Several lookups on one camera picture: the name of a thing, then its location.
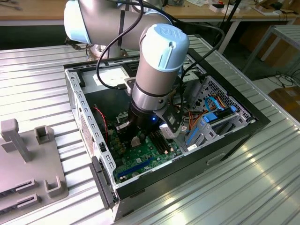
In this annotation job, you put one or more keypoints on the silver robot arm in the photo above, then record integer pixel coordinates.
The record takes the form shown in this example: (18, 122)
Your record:
(152, 77)

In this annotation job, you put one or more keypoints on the black RAM slot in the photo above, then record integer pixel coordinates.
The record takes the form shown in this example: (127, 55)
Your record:
(164, 143)
(159, 147)

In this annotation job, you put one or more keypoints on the green motherboard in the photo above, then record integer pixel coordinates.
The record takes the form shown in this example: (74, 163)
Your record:
(147, 155)

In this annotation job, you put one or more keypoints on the blue expansion slot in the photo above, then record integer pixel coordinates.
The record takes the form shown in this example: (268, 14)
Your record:
(136, 167)

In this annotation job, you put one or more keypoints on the grey power supply unit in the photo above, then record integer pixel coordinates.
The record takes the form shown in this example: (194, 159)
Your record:
(122, 77)

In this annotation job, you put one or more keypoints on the round coin cell battery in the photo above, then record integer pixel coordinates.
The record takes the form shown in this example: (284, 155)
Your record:
(135, 174)

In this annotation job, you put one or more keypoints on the grey metal disk bay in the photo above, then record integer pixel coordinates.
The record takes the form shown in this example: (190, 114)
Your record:
(206, 138)

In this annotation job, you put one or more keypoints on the metal drive cage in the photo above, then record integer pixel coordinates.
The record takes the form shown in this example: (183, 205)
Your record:
(191, 76)

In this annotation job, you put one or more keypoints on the blue disk carrier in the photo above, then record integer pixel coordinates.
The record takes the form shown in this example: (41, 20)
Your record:
(209, 117)

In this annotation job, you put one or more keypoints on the black PC case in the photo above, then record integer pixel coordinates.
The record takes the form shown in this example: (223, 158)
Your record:
(187, 178)

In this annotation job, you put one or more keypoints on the black hard disk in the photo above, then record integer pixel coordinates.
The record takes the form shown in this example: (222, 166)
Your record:
(226, 113)

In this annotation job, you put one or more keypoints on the grey parts rack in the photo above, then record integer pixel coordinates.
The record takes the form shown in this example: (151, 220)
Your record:
(30, 164)

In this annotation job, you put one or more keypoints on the white flat box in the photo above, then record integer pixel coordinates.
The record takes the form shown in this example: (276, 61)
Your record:
(213, 7)

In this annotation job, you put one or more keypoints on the brown cardboard box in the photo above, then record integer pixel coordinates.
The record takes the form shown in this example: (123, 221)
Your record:
(288, 100)
(279, 52)

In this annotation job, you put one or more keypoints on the long wooden desk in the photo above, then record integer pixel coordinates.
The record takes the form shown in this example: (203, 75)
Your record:
(39, 10)

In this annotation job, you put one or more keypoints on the brown cardboard tray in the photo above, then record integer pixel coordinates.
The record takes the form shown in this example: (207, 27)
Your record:
(260, 9)

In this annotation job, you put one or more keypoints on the grey metal slat table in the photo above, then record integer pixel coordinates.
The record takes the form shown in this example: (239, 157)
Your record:
(288, 31)

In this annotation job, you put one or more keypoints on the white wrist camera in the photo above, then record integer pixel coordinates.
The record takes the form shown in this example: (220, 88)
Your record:
(167, 132)

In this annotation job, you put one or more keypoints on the black camera bracket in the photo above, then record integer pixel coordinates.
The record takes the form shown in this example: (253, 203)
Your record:
(175, 126)

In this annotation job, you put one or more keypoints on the blue plastic bay rail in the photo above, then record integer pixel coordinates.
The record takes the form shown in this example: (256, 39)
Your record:
(194, 134)

